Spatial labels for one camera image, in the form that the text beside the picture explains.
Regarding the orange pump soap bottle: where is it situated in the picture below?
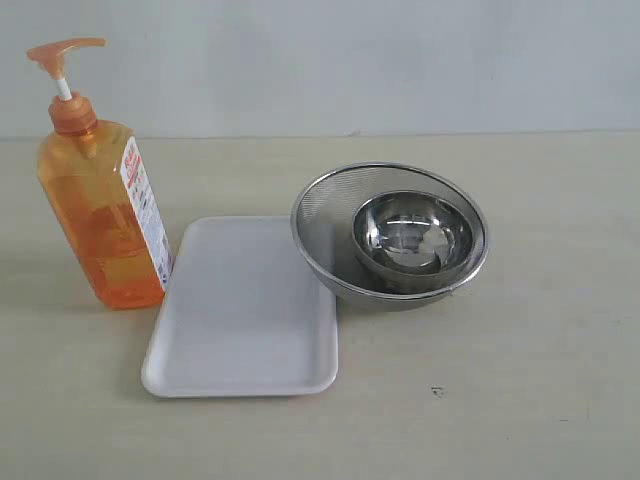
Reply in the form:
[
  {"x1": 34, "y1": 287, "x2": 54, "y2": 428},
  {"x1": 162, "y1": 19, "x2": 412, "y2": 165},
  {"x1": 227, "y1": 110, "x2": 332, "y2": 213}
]
[{"x1": 27, "y1": 38, "x2": 173, "y2": 309}]

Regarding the steel mesh strainer basket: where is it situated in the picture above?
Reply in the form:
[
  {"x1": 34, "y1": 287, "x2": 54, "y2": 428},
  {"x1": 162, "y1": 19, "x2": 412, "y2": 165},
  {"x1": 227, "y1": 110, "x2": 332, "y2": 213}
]
[{"x1": 291, "y1": 163, "x2": 489, "y2": 311}]

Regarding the white rectangular foam tray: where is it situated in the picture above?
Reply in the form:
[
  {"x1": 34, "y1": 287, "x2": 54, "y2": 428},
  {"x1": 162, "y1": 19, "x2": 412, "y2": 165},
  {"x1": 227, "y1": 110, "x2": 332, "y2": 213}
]
[{"x1": 141, "y1": 216, "x2": 338, "y2": 398}]

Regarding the small stainless steel bowl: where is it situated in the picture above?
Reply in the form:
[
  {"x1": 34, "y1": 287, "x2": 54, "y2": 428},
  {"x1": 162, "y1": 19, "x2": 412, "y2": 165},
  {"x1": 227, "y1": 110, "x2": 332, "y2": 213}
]
[{"x1": 351, "y1": 190, "x2": 476, "y2": 276}]

